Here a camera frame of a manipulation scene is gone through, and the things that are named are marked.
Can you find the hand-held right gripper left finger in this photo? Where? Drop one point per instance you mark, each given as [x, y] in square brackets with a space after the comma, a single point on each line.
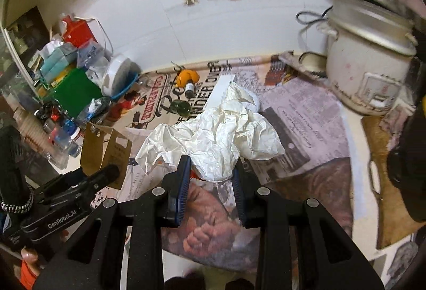
[181, 192]

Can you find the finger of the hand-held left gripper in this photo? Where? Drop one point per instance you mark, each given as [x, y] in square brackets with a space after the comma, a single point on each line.
[63, 182]
[100, 178]

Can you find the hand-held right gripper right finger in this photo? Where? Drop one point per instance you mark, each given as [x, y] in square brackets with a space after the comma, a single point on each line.
[238, 193]

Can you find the brown cardboard tag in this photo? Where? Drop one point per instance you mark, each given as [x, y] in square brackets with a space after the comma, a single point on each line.
[100, 150]

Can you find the white paper sheet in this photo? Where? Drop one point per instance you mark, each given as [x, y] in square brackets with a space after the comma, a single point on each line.
[216, 130]

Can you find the white cardboard strip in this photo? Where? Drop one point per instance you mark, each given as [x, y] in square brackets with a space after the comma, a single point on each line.
[220, 88]

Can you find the person's left hand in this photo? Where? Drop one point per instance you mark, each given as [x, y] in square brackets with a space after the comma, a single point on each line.
[29, 256]

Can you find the baby photo newspaper sheet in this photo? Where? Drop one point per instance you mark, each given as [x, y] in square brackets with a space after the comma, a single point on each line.
[206, 226]

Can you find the clear bottle blue cap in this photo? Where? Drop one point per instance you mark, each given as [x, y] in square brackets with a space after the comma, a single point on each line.
[68, 127]

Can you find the green glass bottle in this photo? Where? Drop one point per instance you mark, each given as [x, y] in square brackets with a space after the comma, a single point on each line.
[181, 107]

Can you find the green box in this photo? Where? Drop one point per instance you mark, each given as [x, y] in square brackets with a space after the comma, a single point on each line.
[75, 93]

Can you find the colour comic newspaper sheet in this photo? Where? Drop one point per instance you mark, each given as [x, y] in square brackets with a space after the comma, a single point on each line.
[153, 107]

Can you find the small white vial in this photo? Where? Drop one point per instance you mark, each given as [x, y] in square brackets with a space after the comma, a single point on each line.
[190, 89]

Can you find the white lidded jar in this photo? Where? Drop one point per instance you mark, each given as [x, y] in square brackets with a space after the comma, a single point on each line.
[116, 73]

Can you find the grey text newspaper sheet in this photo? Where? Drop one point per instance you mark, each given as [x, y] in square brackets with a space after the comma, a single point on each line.
[306, 110]

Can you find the teal box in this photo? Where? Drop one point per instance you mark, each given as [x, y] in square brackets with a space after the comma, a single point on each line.
[56, 59]

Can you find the clear plastic bottle blue label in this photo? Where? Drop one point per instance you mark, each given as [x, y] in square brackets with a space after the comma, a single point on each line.
[90, 55]

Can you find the red box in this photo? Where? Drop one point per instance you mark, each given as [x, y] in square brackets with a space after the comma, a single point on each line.
[78, 32]

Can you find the white power plug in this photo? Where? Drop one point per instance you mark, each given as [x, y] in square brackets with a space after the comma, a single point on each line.
[313, 62]

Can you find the wooden cutting board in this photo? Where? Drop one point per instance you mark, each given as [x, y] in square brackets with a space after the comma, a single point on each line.
[394, 210]

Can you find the dark bulky object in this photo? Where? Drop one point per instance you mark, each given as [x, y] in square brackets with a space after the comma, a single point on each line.
[409, 143]

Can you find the white rice cooker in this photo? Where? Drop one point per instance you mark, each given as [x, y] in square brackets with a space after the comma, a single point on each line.
[359, 57]

